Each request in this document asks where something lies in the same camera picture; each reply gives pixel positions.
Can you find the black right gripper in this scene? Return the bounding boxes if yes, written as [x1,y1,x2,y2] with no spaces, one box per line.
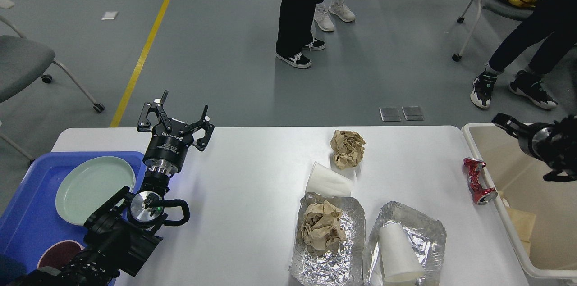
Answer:
[491,112,553,160]

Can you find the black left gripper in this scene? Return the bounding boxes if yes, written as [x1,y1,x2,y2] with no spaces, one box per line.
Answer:
[137,90,215,174]

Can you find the brown paper bag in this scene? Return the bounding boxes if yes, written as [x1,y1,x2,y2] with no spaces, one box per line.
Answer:
[498,191,536,255]

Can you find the green plate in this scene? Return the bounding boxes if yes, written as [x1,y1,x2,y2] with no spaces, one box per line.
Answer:
[55,155,136,225]

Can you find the brown paper ball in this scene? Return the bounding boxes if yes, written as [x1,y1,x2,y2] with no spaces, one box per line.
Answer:
[330,130,366,170]

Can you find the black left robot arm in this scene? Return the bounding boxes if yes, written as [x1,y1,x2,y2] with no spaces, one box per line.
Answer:
[10,91,215,286]

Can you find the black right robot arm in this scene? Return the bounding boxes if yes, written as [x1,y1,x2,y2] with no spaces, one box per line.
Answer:
[491,112,577,182]

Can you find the beige plastic bin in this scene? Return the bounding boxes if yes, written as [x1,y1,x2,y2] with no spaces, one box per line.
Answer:
[462,123,577,285]

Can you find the red foil wrapper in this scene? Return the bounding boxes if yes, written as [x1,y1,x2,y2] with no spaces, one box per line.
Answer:
[463,157,498,205]

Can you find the person in dark jeans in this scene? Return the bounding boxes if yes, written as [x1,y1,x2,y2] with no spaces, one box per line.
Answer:
[470,0,577,110]

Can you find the grey chair left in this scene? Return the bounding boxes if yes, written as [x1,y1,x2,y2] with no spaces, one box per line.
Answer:
[0,15,105,160]

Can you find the blue plastic tray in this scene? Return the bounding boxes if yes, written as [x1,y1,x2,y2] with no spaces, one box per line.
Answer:
[0,151,146,273]

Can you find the crumpled brown paper on foil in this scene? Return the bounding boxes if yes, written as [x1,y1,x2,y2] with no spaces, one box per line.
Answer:
[299,200,348,251]

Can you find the person in black trousers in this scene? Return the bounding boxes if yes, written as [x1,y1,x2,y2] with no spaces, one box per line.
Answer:
[275,0,325,68]

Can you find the aluminium foil sheet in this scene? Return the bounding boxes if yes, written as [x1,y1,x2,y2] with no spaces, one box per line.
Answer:
[289,192,366,286]

